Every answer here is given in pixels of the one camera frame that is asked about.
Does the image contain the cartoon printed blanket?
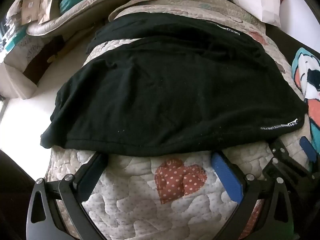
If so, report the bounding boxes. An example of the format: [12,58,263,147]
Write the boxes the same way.
[291,47,320,173]

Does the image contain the black pants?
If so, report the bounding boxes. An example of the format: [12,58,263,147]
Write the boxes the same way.
[39,12,307,157]

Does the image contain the brown paper bag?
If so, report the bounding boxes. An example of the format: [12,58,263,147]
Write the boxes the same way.
[20,0,42,26]
[37,0,60,24]

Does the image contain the quilted heart pattern blanket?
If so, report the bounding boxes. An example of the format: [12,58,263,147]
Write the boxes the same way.
[46,0,313,240]

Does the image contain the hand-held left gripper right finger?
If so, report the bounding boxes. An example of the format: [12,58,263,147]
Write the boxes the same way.
[211,151,294,240]

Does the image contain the beige quilted cushion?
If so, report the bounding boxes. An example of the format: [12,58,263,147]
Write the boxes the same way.
[26,0,165,37]

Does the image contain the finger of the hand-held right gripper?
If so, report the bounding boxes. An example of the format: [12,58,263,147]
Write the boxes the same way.
[265,139,318,188]
[299,135,320,166]

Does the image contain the white pillow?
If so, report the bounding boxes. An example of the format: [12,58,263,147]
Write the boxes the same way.
[215,0,284,28]

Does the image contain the teal and white carton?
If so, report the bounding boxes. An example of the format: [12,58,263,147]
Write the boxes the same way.
[0,25,28,55]

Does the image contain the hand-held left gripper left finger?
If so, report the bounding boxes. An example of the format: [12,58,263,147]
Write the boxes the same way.
[26,152,109,240]

